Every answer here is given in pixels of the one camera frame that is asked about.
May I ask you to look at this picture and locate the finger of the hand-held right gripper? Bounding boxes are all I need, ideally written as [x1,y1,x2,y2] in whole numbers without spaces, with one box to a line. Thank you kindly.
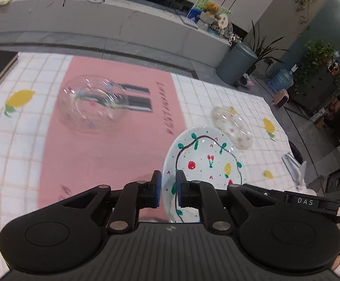
[284,191,340,218]

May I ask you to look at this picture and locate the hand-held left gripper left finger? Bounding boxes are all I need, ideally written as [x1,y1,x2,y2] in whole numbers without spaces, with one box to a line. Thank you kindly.
[56,170,162,235]

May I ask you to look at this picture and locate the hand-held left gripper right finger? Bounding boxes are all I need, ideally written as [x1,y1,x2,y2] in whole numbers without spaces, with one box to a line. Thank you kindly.
[175,170,284,235]

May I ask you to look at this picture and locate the white fruit-print plate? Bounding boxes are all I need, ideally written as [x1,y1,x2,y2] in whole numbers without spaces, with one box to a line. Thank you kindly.
[162,125,247,223]

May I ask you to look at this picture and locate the small floral glass plate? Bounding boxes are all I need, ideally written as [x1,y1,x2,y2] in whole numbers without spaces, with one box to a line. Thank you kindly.
[211,105,254,150]

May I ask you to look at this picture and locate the large clear glass plate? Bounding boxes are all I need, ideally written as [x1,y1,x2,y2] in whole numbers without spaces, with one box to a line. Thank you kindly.
[56,74,131,133]

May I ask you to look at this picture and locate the white phone stand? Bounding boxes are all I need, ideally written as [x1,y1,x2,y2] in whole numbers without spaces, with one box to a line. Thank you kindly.
[281,152,317,195]

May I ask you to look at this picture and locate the black trash bin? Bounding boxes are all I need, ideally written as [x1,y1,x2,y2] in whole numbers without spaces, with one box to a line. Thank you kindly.
[289,142,305,161]

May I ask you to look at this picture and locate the pink placemat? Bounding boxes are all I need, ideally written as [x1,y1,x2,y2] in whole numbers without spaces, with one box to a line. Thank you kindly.
[38,56,188,211]

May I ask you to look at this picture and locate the grey side cabinet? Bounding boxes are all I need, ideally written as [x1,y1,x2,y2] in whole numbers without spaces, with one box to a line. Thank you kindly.
[297,61,340,118]

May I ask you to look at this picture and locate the pink space heater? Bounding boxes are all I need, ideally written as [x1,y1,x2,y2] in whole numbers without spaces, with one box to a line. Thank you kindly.
[271,90,293,109]

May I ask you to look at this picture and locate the blue water jug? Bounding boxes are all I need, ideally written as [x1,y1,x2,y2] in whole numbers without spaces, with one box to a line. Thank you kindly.
[268,66,298,94]

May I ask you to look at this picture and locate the pink floral slippers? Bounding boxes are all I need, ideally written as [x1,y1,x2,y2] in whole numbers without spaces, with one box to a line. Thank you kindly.
[237,74,255,88]

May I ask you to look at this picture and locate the bushy green plant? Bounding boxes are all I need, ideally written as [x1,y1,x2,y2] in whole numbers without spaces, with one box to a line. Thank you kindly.
[294,39,340,94]

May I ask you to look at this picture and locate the grey trash bin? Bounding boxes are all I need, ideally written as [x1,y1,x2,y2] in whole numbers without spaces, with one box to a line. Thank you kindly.
[216,41,258,86]

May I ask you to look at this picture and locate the tall leafy potted plant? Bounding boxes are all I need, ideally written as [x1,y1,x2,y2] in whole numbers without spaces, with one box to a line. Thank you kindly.
[246,20,290,79]

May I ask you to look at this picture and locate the purple tablet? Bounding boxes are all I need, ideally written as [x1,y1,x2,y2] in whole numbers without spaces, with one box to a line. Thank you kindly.
[179,16,200,30]

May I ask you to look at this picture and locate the white cloth pot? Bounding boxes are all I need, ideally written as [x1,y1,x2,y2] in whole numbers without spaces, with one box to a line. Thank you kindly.
[198,13,216,31]

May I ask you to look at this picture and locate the round hand fan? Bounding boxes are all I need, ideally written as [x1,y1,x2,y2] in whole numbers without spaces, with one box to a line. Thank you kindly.
[217,13,230,31]

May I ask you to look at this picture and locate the marble television cabinet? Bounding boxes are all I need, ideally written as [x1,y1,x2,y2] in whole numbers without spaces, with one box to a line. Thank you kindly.
[0,0,235,74]

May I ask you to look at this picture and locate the brown teddy bear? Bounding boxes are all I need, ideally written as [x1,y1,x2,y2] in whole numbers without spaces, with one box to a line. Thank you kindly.
[203,1,220,16]

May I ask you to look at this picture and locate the green painting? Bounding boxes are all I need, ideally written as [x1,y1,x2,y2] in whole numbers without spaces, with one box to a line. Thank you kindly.
[187,0,232,21]

